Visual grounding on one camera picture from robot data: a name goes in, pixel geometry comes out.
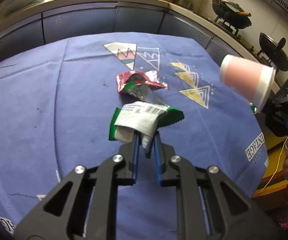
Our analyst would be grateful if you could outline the grey kitchen counter cabinets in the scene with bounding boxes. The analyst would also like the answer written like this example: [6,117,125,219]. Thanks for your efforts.
[0,0,255,63]

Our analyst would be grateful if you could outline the pink paper cup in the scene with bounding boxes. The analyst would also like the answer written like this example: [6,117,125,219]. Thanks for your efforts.
[219,55,276,111]

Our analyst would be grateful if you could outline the black pot lid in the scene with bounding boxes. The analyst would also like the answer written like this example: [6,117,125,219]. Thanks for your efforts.
[257,33,288,72]

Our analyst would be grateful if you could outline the black wok on stove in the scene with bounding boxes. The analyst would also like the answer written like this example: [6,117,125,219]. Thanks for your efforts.
[212,0,252,30]

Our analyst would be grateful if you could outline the red foil wrapper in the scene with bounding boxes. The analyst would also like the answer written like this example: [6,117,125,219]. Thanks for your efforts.
[116,70,169,93]

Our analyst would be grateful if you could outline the blue patterned tablecloth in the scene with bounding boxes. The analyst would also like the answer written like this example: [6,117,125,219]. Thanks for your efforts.
[0,33,268,237]

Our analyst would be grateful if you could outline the white cable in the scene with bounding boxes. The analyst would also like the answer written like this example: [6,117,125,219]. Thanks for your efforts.
[258,135,288,193]

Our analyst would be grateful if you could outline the green white snack wrapper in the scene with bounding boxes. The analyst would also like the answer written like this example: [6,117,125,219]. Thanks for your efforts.
[109,101,185,158]

